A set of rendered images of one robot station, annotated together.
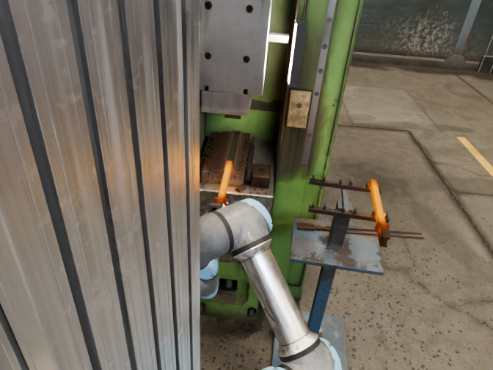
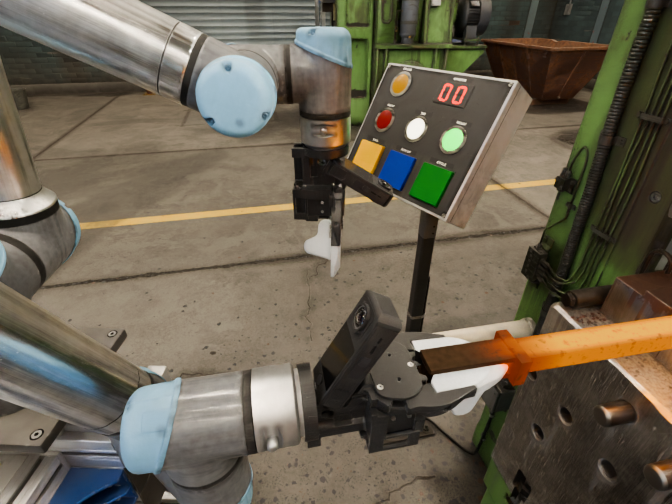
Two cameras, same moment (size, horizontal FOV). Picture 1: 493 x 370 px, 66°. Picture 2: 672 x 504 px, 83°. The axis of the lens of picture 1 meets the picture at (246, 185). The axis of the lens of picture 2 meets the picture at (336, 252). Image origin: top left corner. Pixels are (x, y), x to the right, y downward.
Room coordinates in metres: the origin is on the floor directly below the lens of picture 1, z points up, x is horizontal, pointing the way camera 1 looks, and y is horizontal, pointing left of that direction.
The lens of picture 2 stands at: (1.01, -0.13, 1.31)
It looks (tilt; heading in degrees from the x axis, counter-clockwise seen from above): 33 degrees down; 77
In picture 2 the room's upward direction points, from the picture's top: straight up
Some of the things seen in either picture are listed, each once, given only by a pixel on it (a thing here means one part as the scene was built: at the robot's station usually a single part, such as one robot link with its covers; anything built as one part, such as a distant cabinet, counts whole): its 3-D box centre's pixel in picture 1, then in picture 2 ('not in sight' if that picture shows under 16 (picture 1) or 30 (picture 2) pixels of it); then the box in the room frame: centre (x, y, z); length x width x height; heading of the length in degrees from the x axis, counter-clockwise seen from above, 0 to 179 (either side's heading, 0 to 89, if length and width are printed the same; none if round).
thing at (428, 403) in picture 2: not in sight; (428, 390); (1.15, 0.08, 1.00); 0.09 x 0.05 x 0.02; 175
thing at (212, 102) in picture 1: (230, 86); not in sight; (1.71, 0.11, 1.32); 0.42 x 0.20 x 0.10; 178
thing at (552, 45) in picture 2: not in sight; (537, 71); (5.85, 5.87, 0.43); 1.89 x 1.20 x 0.85; 89
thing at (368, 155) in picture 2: not in sight; (368, 158); (1.29, 0.72, 1.01); 0.07 x 0.05 x 0.07; 113
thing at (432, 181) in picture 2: not in sight; (431, 184); (1.36, 0.54, 1.01); 0.07 x 0.05 x 0.07; 113
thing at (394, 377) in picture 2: not in sight; (360, 396); (1.09, 0.10, 0.98); 0.12 x 0.08 x 0.09; 178
